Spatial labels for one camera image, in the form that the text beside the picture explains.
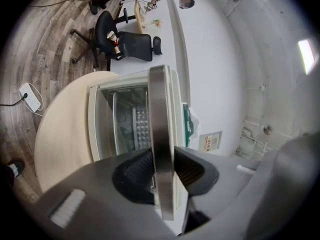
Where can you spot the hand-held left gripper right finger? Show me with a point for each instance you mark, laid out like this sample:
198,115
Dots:
225,179

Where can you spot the red and white wrapper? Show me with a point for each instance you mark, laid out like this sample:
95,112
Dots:
117,47

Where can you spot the person's left shoe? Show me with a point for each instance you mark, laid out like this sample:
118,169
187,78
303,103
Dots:
16,166

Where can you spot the small white power strip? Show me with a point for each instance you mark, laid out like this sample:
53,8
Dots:
30,96

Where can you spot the round smoke detector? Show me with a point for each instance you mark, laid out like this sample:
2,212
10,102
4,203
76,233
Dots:
268,129

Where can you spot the grey electrical panel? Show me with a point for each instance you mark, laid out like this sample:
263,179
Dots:
210,141

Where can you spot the flowers in white vase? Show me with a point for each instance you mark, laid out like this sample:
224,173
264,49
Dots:
157,22

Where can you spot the white desk telephone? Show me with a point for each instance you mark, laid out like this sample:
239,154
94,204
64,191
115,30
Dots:
143,8

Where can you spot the black mesh office chair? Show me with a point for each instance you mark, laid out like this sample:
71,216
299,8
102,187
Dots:
135,46

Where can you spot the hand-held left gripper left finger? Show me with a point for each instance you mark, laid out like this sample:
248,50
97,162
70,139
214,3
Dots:
100,196

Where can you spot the green and white bag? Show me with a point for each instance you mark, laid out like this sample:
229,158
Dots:
192,124

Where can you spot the white paper cup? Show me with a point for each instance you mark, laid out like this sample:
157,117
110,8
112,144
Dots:
111,35

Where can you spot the white ceiling pipes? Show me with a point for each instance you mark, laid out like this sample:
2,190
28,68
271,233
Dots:
252,144

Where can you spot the rectangular ceiling light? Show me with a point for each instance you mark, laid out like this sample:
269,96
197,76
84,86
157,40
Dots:
306,56

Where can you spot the round wooden table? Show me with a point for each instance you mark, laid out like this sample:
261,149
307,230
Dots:
65,124

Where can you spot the white toaster oven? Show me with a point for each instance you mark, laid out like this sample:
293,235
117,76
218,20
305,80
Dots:
183,99

